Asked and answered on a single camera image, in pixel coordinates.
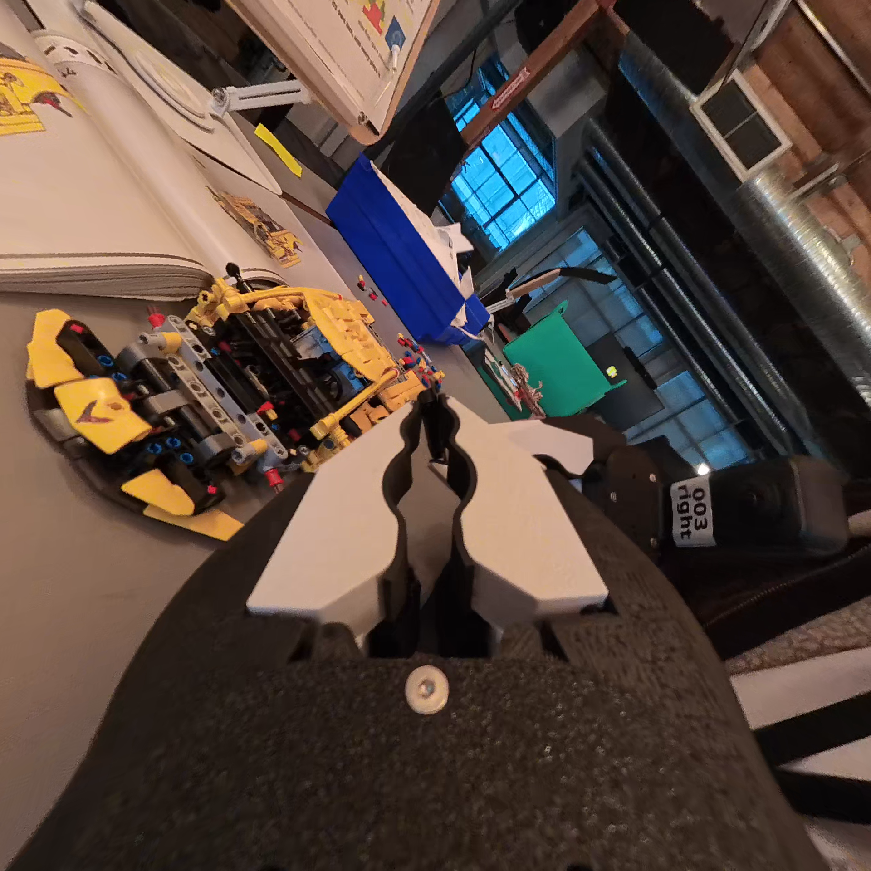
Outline printed instruction sheet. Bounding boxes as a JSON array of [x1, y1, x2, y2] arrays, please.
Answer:
[[235, 0, 436, 130]]

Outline white crumpled paper bags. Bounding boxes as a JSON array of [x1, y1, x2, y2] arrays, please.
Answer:
[[415, 219, 496, 344]]

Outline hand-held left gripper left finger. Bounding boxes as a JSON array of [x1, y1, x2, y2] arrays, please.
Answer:
[[245, 401, 426, 647]]

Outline green plastic bin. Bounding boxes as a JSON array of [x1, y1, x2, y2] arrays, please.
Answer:
[[504, 303, 627, 417]]

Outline blue plastic bin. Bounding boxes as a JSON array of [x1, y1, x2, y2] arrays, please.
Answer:
[[327, 153, 491, 343]]

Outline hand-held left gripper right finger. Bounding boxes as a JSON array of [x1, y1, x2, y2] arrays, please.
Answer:
[[435, 395, 610, 632]]

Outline grey desk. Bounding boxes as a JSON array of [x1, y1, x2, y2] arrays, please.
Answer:
[[0, 0, 518, 858]]

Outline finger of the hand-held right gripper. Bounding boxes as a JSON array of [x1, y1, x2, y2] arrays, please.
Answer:
[[507, 417, 596, 477]]

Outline open instruction booklet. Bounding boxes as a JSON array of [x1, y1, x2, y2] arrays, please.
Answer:
[[0, 30, 307, 303]]

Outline person's white shirt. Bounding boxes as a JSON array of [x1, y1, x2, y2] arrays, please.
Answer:
[[728, 656, 871, 827]]

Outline yellow toy brick car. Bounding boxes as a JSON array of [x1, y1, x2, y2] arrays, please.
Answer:
[[26, 262, 446, 542]]

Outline yellow sticky note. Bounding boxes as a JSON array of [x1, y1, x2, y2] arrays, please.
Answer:
[[255, 124, 302, 178]]

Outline silver ventilation duct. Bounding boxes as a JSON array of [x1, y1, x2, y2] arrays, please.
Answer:
[[735, 170, 871, 385]]

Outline large pile of coloured pins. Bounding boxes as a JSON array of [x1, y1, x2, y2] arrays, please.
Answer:
[[396, 331, 446, 397]]

